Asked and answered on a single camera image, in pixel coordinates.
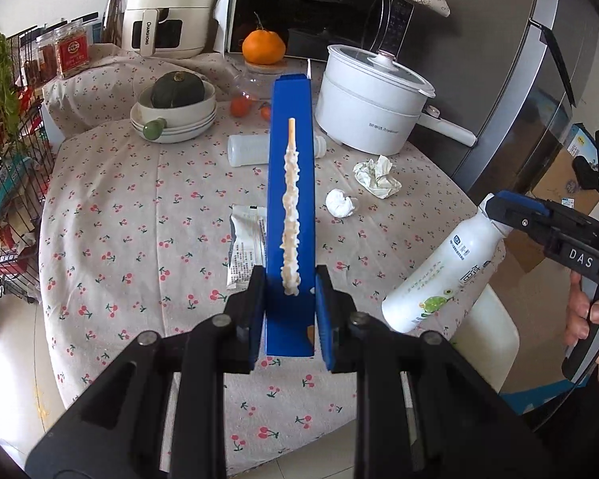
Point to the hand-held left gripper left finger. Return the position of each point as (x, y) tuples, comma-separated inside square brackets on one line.
[(257, 319)]

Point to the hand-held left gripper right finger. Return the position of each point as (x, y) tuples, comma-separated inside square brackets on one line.
[(323, 319)]

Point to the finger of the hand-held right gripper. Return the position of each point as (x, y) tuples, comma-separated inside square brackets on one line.
[(529, 209)]

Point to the white bottle with green print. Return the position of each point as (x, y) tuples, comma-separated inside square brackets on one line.
[(429, 284)]

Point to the blue biscuit stick box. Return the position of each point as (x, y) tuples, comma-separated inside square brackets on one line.
[(279, 159)]

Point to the person's right hand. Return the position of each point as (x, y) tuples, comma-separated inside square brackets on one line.
[(576, 309)]

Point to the cardboard box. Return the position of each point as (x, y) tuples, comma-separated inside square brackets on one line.
[(554, 179)]

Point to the white and grey snack packet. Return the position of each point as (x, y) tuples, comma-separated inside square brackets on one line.
[(244, 244)]

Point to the blue printed box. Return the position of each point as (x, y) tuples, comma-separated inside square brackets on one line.
[(576, 142)]

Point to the grey refrigerator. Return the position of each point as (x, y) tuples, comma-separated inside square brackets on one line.
[(504, 60)]

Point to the plain white plastic bottle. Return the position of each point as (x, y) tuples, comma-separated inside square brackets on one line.
[(247, 149)]

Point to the white electric pot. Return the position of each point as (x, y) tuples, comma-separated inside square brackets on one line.
[(364, 119)]

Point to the white pot lid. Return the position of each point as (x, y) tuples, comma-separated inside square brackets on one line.
[(379, 70)]

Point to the small tangerine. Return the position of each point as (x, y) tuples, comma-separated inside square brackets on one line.
[(240, 107), (265, 111)]

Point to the white ceramic bowl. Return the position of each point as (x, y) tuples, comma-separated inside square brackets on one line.
[(199, 107)]

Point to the glass jar with tomatoes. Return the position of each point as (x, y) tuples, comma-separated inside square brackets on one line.
[(247, 85)]

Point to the dark green squash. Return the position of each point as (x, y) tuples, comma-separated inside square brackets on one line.
[(177, 91)]

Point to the wooden coaster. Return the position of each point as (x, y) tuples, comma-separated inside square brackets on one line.
[(267, 65)]

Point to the large orange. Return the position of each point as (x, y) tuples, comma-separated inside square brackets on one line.
[(263, 47)]

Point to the black microwave oven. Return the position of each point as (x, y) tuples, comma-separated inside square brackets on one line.
[(304, 10)]

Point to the cream air fryer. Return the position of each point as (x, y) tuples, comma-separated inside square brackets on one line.
[(164, 5)]

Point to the dried branches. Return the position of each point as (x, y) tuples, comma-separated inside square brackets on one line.
[(114, 5)]

